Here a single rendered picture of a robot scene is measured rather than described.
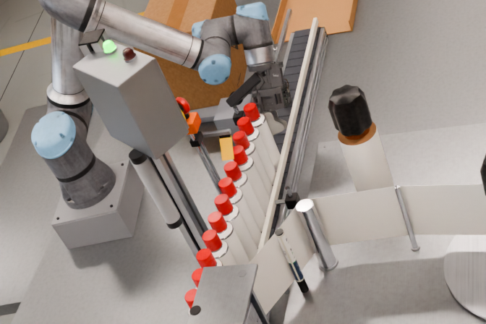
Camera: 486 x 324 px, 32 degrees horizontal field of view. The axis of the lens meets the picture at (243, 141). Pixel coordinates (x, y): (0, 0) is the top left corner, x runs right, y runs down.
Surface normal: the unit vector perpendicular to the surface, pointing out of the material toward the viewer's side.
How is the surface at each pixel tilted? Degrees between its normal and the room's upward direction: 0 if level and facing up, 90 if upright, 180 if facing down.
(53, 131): 8
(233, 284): 0
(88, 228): 90
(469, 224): 90
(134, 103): 90
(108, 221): 90
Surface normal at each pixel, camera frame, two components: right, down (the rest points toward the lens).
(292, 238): 0.75, 0.18
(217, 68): 0.01, 0.64
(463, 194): -0.29, 0.68
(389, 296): -0.32, -0.73
